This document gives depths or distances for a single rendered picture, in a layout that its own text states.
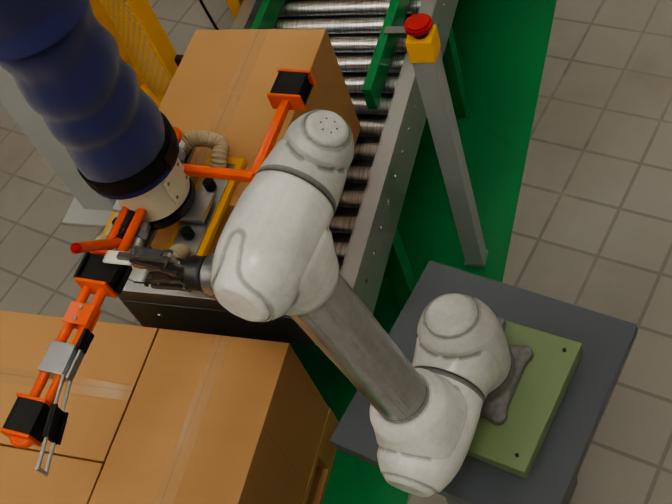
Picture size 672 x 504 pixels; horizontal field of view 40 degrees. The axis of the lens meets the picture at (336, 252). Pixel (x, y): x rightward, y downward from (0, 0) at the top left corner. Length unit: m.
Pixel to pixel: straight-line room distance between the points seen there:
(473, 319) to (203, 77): 1.14
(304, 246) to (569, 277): 1.84
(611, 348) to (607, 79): 1.69
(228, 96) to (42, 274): 1.50
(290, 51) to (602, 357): 1.14
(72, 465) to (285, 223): 1.40
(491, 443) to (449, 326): 0.30
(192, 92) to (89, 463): 1.00
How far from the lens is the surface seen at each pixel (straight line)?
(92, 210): 3.79
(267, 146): 2.10
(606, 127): 3.42
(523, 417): 1.95
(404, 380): 1.59
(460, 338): 1.75
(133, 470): 2.45
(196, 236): 2.17
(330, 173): 1.34
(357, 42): 3.10
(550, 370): 1.99
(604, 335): 2.07
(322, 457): 2.77
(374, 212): 2.54
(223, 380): 2.45
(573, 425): 1.98
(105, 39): 1.87
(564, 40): 3.74
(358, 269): 2.44
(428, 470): 1.71
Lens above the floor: 2.55
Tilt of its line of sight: 52 degrees down
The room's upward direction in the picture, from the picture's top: 25 degrees counter-clockwise
